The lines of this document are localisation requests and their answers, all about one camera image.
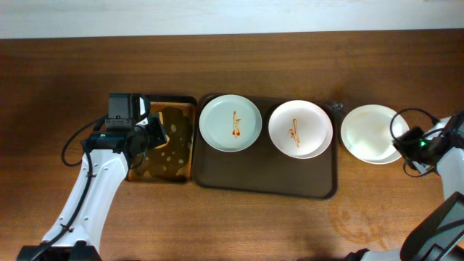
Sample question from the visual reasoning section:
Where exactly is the white plate front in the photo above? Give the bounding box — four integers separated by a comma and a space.
341, 104, 409, 165

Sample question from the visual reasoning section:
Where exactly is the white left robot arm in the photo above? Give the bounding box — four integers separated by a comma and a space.
17, 94, 167, 260

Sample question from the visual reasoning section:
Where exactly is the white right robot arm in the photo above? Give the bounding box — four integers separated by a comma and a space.
344, 111, 463, 261

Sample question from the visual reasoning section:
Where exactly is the white plate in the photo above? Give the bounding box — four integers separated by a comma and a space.
199, 94, 262, 152
268, 100, 334, 160
341, 104, 409, 165

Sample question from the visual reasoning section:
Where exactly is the large brown serving tray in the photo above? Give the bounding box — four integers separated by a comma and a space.
191, 96, 338, 200

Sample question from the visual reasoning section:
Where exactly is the small black soapy tray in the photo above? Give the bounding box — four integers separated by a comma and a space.
126, 94, 197, 183

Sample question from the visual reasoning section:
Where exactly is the yellow green sponge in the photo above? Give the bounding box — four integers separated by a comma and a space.
151, 112, 168, 148

